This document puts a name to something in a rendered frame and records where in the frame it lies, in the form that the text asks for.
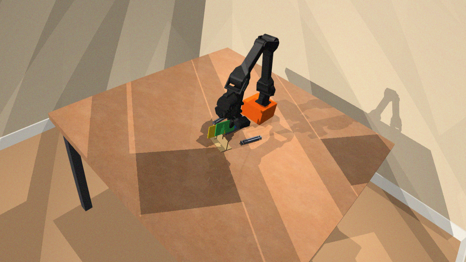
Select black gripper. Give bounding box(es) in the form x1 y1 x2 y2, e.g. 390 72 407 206
227 101 250 129

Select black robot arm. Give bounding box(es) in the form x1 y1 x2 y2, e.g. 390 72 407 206
215 34 279 119

